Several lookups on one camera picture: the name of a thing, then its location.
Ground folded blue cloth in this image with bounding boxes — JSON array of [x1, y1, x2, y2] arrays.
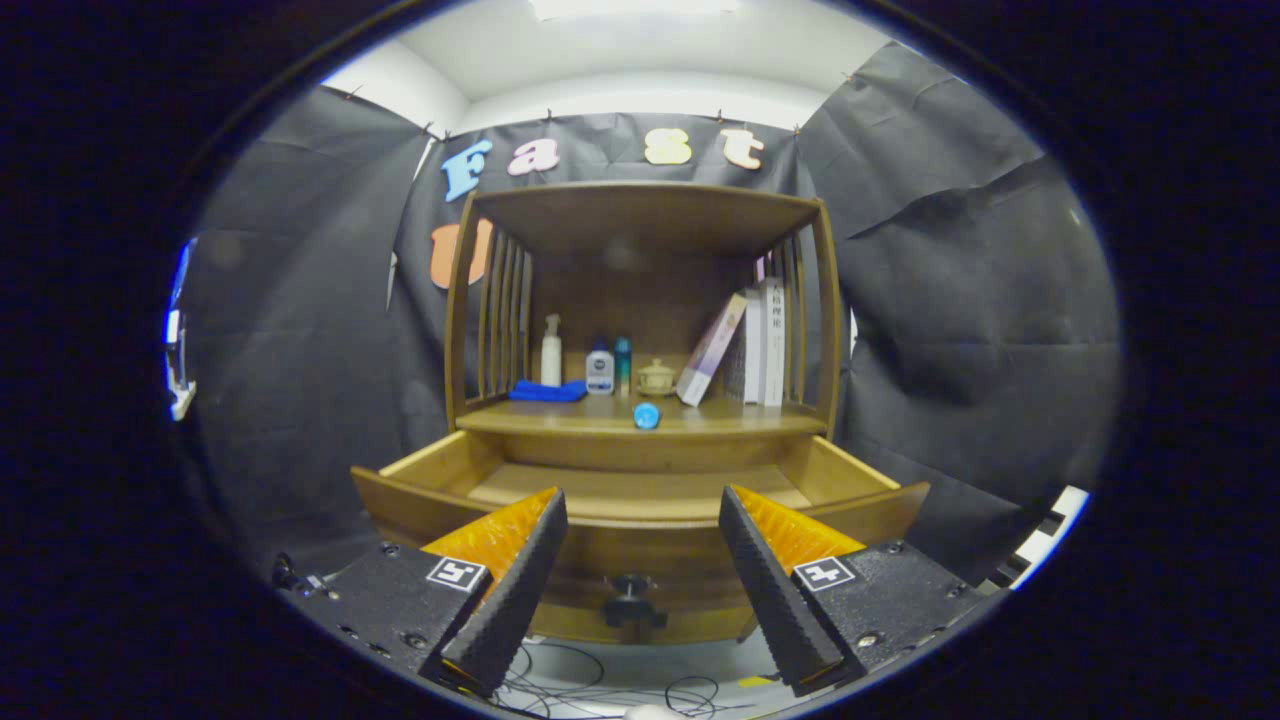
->
[[507, 379, 589, 404]]

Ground black backdrop cloth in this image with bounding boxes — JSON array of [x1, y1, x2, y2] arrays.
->
[[170, 40, 1121, 591]]

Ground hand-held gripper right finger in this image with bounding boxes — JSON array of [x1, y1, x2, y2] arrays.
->
[[718, 485, 986, 698]]

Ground black white striped board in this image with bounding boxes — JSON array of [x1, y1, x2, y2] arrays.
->
[[985, 485, 1091, 591]]

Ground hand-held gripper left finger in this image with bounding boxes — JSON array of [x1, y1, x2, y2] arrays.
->
[[285, 487, 569, 698]]

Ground wooden drawer with black knob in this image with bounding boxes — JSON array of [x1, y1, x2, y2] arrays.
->
[[350, 430, 931, 641]]

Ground pink purple book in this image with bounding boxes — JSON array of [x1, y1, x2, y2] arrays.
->
[[676, 292, 749, 408]]

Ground white book with printed spine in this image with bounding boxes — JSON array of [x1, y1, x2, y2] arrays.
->
[[762, 277, 788, 408]]

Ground black floor cables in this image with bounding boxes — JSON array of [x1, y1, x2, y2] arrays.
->
[[495, 640, 761, 720]]

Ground wooden cabinet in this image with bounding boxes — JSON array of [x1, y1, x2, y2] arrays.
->
[[443, 180, 843, 646]]

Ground plain white book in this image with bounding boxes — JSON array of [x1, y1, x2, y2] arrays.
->
[[744, 288, 765, 404]]

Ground wooden countertop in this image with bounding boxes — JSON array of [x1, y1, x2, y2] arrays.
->
[[455, 395, 829, 437]]

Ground wooden cabinet door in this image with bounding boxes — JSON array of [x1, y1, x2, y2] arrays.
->
[[640, 605, 758, 646], [530, 600, 636, 644]]

